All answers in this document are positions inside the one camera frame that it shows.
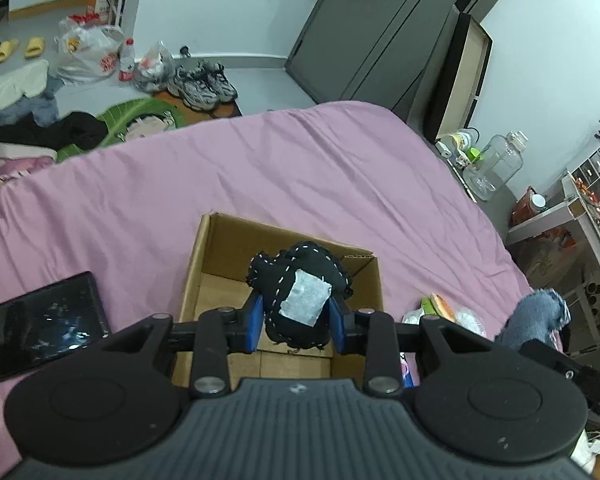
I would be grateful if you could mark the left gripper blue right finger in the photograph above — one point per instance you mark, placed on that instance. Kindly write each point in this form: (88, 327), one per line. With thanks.
(366, 349)

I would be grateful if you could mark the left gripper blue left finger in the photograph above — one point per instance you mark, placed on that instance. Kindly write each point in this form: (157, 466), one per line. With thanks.
(219, 333)

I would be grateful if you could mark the burger plush toy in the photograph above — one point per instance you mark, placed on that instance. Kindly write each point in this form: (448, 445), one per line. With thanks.
(436, 305)

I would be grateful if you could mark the black heart plush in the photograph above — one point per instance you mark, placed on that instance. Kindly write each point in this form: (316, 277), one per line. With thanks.
(296, 286)

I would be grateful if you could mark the white fluffy bagged plush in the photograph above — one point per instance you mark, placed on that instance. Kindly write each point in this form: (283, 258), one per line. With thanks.
(465, 318)

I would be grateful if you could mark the grey-blue furry plush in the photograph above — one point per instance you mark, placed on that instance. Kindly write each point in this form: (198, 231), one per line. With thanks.
(540, 316)

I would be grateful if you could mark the cluttered desk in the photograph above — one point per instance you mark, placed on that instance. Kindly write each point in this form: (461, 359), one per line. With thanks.
(559, 248)

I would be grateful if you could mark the black smartphone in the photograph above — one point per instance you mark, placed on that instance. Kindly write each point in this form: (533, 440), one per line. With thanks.
(48, 323)

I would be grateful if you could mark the small drawer organizer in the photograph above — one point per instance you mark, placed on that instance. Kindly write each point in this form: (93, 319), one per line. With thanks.
(597, 164)

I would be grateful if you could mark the clear plastic water jug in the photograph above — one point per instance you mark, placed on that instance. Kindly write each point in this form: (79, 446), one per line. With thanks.
(496, 164)

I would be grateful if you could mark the green cartoon floor mat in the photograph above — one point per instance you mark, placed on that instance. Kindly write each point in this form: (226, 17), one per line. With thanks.
(137, 119)

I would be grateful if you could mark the grey sneakers pair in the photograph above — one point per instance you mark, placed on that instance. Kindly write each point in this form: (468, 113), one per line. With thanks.
(203, 89)

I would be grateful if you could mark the black clothes pile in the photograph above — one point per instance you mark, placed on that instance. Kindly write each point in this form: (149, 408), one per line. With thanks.
(78, 128)

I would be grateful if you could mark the small clear plastic bag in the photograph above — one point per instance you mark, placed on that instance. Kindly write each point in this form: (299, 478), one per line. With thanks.
(154, 70)

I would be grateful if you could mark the red-label water bottle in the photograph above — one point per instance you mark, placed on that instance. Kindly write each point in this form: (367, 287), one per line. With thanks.
(126, 60)

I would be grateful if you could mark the leaning framed board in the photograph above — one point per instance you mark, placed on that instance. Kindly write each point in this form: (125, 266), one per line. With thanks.
(460, 79)

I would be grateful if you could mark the white plastic shopping bag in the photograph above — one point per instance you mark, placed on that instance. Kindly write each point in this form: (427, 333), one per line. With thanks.
(86, 50)

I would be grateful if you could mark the white towel on floor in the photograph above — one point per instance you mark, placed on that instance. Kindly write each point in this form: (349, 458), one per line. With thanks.
(28, 81)

